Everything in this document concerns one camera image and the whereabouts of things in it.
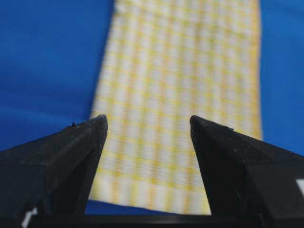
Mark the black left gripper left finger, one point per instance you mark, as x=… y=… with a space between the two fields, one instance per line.
x=52 y=175

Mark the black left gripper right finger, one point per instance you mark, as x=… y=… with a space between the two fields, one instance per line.
x=248 y=182

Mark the yellow checked towel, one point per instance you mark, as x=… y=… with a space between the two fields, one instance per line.
x=165 y=61

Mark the blue table cloth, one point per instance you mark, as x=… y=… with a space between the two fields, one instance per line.
x=52 y=51

